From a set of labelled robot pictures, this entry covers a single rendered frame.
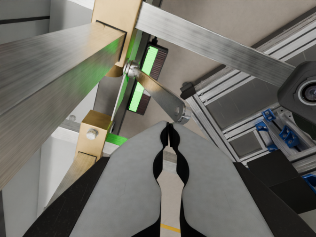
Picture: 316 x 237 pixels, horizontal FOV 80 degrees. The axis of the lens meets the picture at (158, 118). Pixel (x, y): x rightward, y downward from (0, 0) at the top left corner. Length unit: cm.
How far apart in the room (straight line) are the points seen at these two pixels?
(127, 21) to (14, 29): 27
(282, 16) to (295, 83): 106
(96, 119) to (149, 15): 21
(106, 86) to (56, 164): 44
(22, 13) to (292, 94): 46
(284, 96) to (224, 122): 92
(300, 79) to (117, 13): 20
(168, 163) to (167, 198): 148
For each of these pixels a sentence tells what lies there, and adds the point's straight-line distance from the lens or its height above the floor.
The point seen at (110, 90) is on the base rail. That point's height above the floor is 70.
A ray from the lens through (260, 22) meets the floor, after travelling 122.
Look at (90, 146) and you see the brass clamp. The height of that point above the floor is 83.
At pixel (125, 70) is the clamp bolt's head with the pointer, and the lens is 28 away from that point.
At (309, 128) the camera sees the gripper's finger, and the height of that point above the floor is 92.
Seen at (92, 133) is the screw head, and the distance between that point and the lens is 36.
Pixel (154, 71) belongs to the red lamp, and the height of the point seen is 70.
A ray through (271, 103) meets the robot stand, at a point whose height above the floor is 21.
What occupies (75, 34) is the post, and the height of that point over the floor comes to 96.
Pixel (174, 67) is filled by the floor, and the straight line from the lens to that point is 116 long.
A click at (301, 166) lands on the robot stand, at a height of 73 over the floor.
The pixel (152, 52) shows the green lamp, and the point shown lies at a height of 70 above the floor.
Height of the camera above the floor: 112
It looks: 59 degrees down
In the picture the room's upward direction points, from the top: 175 degrees counter-clockwise
